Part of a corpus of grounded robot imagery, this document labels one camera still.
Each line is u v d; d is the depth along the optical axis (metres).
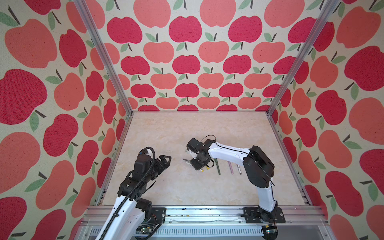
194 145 0.75
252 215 0.73
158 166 0.68
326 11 0.71
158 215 0.75
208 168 0.91
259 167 0.51
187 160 0.92
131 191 0.51
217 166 0.91
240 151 0.55
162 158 0.70
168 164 0.69
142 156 0.69
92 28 0.76
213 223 0.73
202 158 0.76
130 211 0.50
